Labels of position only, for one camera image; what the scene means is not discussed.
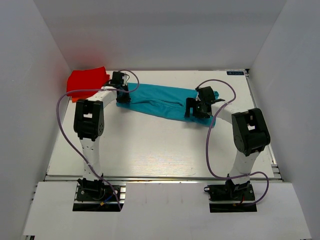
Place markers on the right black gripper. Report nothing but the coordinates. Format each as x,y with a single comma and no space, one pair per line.
191,103

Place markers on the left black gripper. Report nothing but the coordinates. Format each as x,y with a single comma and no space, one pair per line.
126,99

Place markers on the teal t-shirt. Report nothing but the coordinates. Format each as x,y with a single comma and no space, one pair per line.
164,102

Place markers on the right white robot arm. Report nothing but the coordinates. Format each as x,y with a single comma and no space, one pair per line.
249,129

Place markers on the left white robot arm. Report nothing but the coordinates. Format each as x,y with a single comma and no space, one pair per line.
89,124

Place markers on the red folded t-shirt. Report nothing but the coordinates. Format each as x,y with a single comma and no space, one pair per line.
89,79

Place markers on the orange folded t-shirt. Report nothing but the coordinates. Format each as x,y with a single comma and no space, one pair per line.
75,99

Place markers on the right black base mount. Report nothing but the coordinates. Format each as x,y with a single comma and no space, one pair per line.
223,200

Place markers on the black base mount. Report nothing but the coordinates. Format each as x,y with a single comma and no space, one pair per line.
92,201
223,200

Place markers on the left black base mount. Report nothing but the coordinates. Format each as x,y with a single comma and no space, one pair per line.
92,201

